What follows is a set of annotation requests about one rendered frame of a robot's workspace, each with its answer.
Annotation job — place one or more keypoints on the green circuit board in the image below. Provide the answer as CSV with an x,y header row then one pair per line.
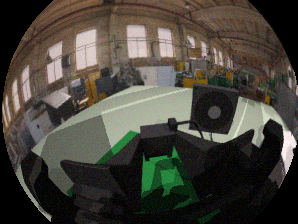
x,y
165,184

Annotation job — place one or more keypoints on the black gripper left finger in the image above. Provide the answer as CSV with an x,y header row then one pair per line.
x,y
121,173

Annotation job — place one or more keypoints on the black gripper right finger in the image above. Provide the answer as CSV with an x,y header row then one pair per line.
x,y
205,160

